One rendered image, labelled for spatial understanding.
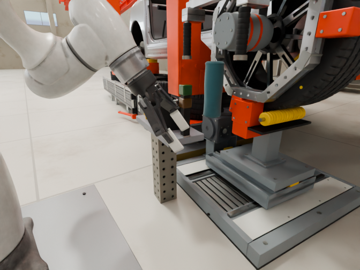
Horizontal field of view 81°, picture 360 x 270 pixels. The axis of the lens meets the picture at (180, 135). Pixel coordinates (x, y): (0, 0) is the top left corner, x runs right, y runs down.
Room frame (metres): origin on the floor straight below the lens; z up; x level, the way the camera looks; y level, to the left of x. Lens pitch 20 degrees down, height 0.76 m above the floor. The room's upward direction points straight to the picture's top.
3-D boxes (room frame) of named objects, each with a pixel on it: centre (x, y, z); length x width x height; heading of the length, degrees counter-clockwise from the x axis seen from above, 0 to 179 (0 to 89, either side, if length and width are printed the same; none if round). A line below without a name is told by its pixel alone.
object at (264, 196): (1.10, -0.44, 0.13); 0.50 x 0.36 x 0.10; 28
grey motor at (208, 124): (1.41, -0.36, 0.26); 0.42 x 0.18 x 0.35; 118
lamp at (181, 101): (0.82, -0.02, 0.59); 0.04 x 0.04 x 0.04; 28
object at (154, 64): (3.31, 0.59, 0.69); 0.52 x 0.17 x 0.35; 118
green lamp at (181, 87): (0.82, -0.02, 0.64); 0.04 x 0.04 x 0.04; 28
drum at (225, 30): (0.94, -0.26, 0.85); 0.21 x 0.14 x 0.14; 118
